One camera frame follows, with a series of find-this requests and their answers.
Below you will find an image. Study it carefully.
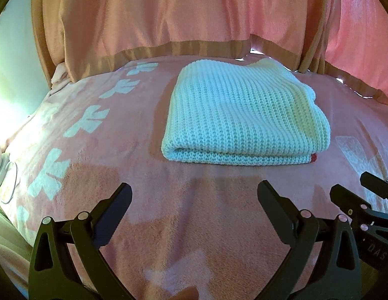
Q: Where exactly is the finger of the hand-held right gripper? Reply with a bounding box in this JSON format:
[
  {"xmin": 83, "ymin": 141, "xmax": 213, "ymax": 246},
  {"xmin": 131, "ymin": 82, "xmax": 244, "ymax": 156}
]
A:
[
  {"xmin": 329, "ymin": 184, "xmax": 388, "ymax": 241},
  {"xmin": 359, "ymin": 171, "xmax": 388, "ymax": 201}
]

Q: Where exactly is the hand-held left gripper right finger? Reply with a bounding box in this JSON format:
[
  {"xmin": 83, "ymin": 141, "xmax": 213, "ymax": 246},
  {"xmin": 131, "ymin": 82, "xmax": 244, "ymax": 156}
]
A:
[{"xmin": 257, "ymin": 179, "xmax": 362, "ymax": 300}]

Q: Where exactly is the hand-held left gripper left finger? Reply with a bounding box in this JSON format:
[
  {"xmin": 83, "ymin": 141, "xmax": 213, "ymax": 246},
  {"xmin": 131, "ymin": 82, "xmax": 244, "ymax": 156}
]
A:
[{"xmin": 28, "ymin": 182, "xmax": 134, "ymax": 300}]

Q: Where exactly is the white red black knitted sweater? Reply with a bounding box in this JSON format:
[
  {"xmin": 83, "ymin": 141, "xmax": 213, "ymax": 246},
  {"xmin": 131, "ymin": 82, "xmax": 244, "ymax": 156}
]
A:
[{"xmin": 161, "ymin": 58, "xmax": 332, "ymax": 167}]

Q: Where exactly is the pink blanket with white print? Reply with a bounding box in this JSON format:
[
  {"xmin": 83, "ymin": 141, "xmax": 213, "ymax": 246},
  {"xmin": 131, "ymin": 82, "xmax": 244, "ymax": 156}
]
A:
[{"xmin": 0, "ymin": 54, "xmax": 388, "ymax": 300}]

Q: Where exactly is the pink curtain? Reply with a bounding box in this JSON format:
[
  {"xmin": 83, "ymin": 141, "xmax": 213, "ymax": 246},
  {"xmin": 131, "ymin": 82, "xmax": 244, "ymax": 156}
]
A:
[{"xmin": 30, "ymin": 0, "xmax": 388, "ymax": 101}]

